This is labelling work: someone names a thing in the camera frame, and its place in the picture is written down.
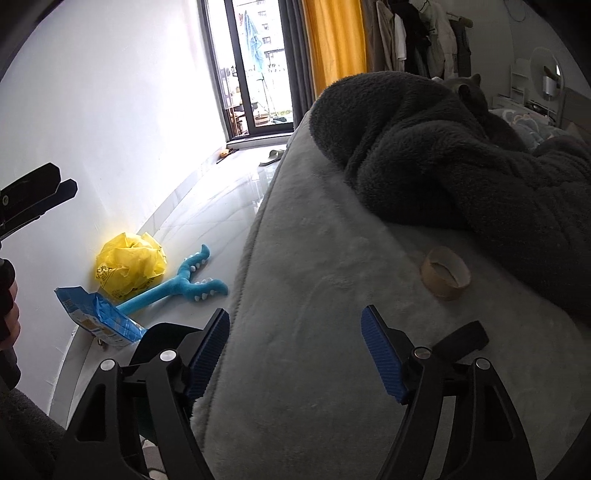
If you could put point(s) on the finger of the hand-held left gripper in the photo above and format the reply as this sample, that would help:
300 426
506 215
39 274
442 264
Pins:
64 190
32 189

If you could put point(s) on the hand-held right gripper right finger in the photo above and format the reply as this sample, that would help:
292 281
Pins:
383 360

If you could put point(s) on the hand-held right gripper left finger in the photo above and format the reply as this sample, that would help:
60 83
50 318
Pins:
207 360

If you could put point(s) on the black foam block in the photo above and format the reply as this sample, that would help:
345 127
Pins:
466 339

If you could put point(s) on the brown tape roll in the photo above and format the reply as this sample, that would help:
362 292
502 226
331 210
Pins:
431 277

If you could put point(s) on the person's left forearm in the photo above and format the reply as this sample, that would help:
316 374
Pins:
8 364

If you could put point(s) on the person's left hand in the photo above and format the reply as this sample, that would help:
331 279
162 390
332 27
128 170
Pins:
14 318

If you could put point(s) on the blue plush toy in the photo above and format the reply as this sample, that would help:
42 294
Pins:
184 281

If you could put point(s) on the yellow plastic bag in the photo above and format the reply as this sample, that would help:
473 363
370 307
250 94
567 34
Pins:
129 263

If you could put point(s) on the bed with light grey sheet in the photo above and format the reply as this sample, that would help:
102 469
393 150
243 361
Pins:
323 277

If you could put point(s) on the blue paper packet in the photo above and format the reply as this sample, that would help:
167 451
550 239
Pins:
101 318

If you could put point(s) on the small orange toy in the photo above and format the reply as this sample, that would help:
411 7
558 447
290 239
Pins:
224 153

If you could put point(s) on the person's grey fleece clothing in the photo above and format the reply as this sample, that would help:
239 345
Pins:
23 438

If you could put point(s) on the dark grey fleece blanket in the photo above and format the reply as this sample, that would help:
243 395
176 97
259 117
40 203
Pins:
438 161

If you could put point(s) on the grey slipper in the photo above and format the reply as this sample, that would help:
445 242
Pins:
272 158

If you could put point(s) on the black framed window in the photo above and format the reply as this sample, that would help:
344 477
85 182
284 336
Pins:
272 83

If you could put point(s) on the blue hanging towel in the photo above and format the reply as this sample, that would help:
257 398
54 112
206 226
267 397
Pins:
254 41

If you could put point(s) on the grey curtain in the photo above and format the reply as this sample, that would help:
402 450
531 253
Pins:
298 69

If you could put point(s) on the patterned blue pillow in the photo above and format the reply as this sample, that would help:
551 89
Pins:
521 124

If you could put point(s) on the grey cat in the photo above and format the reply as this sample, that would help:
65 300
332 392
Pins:
471 90

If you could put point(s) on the yellow curtain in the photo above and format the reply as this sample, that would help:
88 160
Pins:
332 46

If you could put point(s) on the brown padded headboard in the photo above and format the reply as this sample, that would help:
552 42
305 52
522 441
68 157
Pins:
577 106

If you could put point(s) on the silver metal cup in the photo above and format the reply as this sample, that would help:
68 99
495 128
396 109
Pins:
551 87

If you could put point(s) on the grey hanging trousers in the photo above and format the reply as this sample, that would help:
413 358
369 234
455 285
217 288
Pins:
461 46

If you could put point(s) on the white hanging jacket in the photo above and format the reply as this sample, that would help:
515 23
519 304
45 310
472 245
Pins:
441 37

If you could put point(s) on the black hanging garment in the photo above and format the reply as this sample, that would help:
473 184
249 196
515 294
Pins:
415 32

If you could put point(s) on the round mirror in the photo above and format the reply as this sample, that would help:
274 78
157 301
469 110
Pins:
540 62

